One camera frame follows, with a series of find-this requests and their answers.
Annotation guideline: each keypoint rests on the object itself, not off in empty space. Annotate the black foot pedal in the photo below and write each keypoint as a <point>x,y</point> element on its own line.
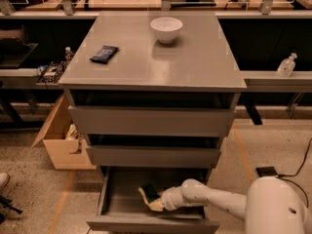
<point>266,171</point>

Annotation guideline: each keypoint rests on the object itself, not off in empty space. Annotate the tray of small parts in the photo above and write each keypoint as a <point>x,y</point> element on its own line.
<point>50,74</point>

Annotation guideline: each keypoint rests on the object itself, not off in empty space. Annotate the open cardboard box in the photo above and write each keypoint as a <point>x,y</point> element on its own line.
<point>66,150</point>

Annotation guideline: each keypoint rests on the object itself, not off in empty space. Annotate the green and yellow sponge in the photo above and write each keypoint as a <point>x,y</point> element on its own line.
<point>148,193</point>

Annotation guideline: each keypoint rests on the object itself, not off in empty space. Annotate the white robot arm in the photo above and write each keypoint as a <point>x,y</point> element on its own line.
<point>270,207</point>

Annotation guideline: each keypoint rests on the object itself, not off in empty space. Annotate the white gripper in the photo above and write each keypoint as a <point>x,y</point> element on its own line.
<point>168,199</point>

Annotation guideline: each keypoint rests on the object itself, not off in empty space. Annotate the grey drawer cabinet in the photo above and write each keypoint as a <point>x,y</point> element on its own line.
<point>196,71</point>

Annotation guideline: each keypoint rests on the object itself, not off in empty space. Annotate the small clear plastic bottle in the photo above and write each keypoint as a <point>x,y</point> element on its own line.
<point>68,54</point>

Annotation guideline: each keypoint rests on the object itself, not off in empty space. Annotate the white shoe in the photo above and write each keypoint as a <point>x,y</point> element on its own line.
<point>4,179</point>

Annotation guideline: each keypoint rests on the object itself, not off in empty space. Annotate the grey top drawer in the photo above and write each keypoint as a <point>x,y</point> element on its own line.
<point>152,121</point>

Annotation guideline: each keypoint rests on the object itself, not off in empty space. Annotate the white ceramic bowl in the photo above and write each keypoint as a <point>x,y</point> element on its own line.
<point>166,29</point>

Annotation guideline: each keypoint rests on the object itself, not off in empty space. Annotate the grey open bottom drawer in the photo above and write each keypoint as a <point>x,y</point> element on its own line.
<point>121,209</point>

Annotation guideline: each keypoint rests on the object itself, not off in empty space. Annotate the black chair base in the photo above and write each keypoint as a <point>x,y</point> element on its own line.
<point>6,203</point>

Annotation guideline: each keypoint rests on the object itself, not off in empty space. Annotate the grey middle drawer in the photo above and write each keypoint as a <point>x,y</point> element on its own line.
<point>197,158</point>

